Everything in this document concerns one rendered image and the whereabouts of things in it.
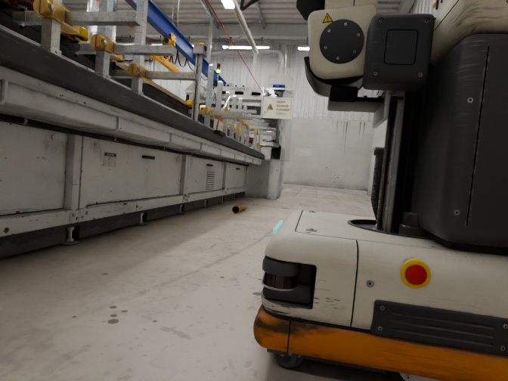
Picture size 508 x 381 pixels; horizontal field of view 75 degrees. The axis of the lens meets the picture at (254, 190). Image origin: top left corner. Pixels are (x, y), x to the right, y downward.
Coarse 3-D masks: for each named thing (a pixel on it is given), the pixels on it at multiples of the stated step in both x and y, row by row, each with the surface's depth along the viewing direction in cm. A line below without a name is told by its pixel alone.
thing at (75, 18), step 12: (12, 12) 106; (24, 12) 105; (72, 12) 102; (84, 12) 101; (96, 12) 101; (108, 12) 100; (120, 12) 99; (132, 12) 98; (24, 24) 108; (36, 24) 107; (72, 24) 105; (84, 24) 104; (96, 24) 103; (108, 24) 102; (120, 24) 101; (132, 24) 101
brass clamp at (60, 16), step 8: (40, 0) 96; (48, 0) 97; (40, 8) 96; (48, 8) 96; (56, 8) 99; (64, 8) 102; (40, 16) 98; (48, 16) 98; (56, 16) 99; (64, 16) 102; (64, 24) 103; (64, 32) 109; (72, 32) 108
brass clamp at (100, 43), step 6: (96, 36) 121; (102, 36) 122; (90, 42) 121; (96, 42) 121; (102, 42) 121; (108, 42) 124; (114, 42) 127; (96, 48) 123; (102, 48) 122; (108, 48) 124; (114, 54) 128
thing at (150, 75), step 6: (114, 72) 154; (120, 72) 154; (126, 72) 153; (150, 72) 151; (156, 72) 151; (162, 72) 150; (168, 72) 150; (174, 72) 149; (180, 72) 149; (114, 78) 156; (120, 78) 157; (126, 78) 156; (150, 78) 152; (156, 78) 152; (162, 78) 151; (168, 78) 150; (174, 78) 149; (180, 78) 149; (186, 78) 148; (192, 78) 148
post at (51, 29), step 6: (54, 0) 99; (60, 0) 101; (42, 18) 99; (48, 18) 99; (42, 24) 99; (48, 24) 99; (54, 24) 100; (42, 30) 99; (48, 30) 99; (54, 30) 100; (42, 36) 99; (48, 36) 99; (54, 36) 100; (42, 42) 99; (48, 42) 99; (54, 42) 100
